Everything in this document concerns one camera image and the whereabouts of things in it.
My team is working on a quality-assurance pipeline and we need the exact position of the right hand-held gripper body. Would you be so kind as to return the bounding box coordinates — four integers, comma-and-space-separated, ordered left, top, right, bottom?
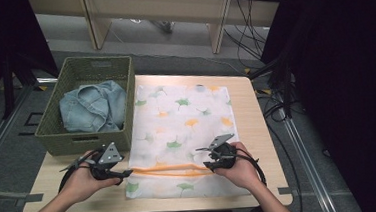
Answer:
194, 133, 238, 173

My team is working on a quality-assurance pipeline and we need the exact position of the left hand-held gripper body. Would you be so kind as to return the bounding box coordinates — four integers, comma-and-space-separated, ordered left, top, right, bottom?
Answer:
87, 141, 125, 182

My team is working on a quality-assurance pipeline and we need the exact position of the green woven basket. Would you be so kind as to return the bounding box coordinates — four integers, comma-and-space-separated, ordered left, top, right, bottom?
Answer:
29, 52, 141, 159

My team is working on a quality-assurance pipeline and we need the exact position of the light blue denim garment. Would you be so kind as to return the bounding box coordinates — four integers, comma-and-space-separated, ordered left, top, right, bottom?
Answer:
57, 78, 131, 136

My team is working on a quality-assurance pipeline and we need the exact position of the person's right hand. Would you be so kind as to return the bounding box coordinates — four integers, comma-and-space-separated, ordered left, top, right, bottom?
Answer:
212, 140, 264, 194

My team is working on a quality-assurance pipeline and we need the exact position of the person's left hand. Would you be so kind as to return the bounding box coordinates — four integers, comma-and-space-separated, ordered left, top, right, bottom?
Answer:
57, 149, 124, 206

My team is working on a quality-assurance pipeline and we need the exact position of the grey tape strip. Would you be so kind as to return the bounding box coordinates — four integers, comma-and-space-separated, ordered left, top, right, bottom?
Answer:
14, 191, 45, 204
277, 186, 294, 196

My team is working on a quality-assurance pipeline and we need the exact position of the black metal stand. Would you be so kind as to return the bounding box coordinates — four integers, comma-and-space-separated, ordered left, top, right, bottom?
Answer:
0, 50, 61, 121

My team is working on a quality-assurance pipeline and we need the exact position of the black curtain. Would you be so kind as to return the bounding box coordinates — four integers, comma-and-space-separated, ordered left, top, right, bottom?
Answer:
256, 0, 376, 212
0, 0, 62, 117

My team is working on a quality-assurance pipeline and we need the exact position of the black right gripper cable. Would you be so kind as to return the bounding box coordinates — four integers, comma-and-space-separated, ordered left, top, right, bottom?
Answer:
234, 146, 269, 189

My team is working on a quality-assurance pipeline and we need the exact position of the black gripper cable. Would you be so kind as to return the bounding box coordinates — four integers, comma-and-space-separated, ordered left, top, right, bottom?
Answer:
234, 146, 269, 189
55, 150, 100, 195

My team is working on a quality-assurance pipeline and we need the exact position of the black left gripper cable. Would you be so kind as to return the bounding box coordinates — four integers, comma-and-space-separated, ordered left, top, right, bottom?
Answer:
55, 150, 100, 195

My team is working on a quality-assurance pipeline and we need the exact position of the metal floor rail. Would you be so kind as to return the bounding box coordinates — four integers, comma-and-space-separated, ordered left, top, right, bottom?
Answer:
281, 111, 340, 212
0, 84, 40, 177

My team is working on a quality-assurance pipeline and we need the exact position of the bundle of black floor cables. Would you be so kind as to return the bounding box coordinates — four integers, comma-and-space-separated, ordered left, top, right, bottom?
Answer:
221, 0, 301, 134

